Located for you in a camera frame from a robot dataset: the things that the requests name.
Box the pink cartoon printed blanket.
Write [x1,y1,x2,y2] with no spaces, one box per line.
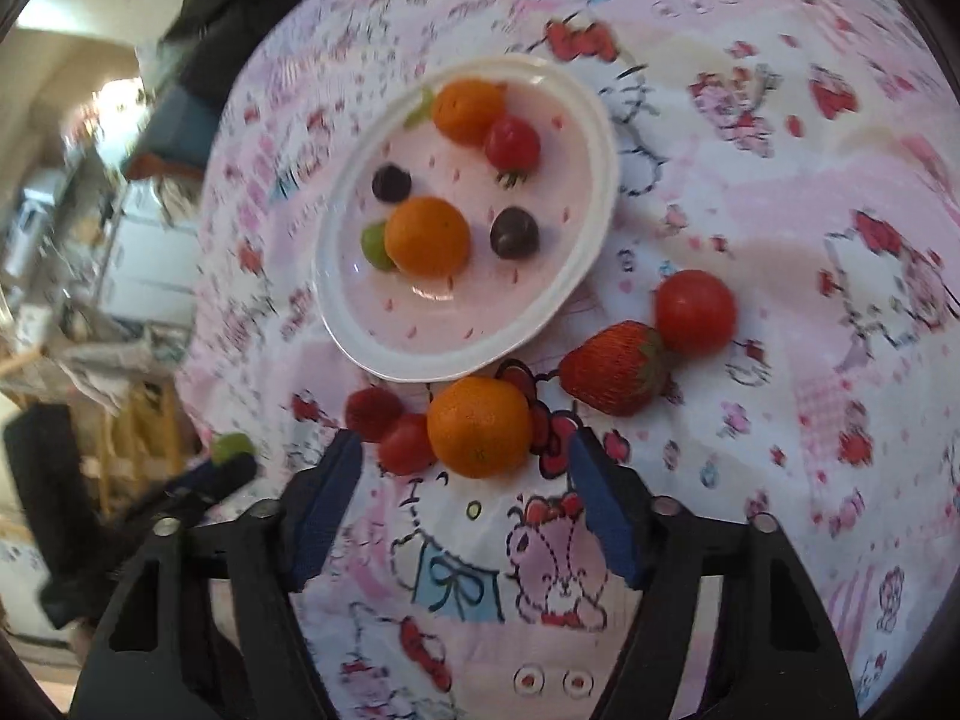
[172,0,960,720]

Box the pink strawberry-shaped plate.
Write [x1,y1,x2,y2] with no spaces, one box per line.
[311,54,620,383]

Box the cream cloth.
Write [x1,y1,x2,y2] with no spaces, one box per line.
[45,315,188,413]

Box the red cherry tomato with stem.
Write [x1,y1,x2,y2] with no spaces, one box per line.
[482,115,542,188]

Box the dark purple grape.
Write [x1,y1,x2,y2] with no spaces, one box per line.
[371,163,413,203]
[489,206,541,260]

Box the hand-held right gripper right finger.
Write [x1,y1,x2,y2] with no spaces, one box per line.
[566,427,860,720]

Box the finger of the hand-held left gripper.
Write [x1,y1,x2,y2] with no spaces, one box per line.
[112,454,260,533]

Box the blue sofa armrest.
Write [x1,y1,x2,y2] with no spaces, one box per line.
[124,82,226,181]

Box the orange tangerine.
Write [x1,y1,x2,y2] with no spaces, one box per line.
[431,79,509,147]
[426,376,535,479]
[384,196,473,278]

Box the red strawberry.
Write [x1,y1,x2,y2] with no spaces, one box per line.
[559,320,672,417]
[343,386,406,443]

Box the green grape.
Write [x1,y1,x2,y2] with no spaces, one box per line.
[208,431,256,466]
[361,219,398,272]

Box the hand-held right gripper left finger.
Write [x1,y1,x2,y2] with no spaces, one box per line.
[67,427,365,720]

